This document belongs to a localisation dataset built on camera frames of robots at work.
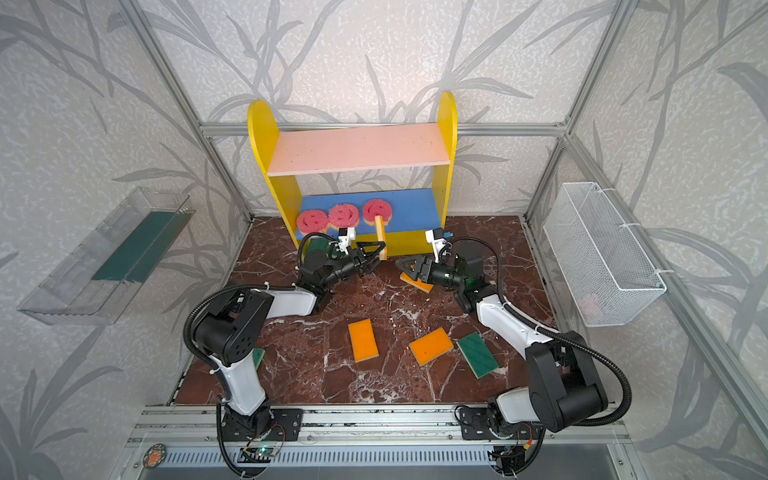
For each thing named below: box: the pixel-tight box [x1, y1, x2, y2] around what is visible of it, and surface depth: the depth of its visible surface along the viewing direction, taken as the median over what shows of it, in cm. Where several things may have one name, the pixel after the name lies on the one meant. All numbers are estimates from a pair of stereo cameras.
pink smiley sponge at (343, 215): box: [328, 203, 359, 230], surface depth 99 cm
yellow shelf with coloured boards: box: [248, 93, 458, 258], surface depth 96 cm
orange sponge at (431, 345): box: [409, 327, 455, 367], surface depth 88 cm
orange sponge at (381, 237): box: [374, 215, 388, 261], surface depth 83 cm
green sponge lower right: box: [456, 332, 500, 380], surface depth 86 cm
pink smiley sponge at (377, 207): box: [362, 198, 393, 225], surface depth 101 cm
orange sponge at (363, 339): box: [348, 318, 380, 363], surface depth 89 cm
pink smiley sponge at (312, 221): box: [296, 209, 329, 235], surface depth 98 cm
